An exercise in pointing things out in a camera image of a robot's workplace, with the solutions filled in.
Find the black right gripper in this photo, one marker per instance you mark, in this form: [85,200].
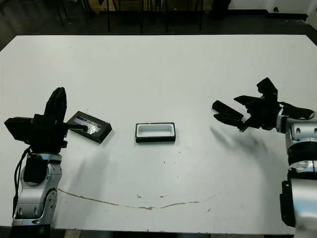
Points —
[262,114]

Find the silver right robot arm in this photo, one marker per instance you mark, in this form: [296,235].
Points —
[301,134]

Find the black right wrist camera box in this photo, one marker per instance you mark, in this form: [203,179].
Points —
[267,88]

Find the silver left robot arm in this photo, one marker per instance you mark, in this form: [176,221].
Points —
[32,198]

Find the small black round object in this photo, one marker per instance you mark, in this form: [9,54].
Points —
[275,9]

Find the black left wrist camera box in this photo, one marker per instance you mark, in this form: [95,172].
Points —
[18,129]

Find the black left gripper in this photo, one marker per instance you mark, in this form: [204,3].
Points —
[47,134]

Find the black metal furniture leg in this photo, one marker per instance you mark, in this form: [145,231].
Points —
[109,15]

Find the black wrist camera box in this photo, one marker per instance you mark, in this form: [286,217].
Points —
[18,129]
[267,88]

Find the black box base white insert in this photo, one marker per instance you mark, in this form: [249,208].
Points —
[154,140]

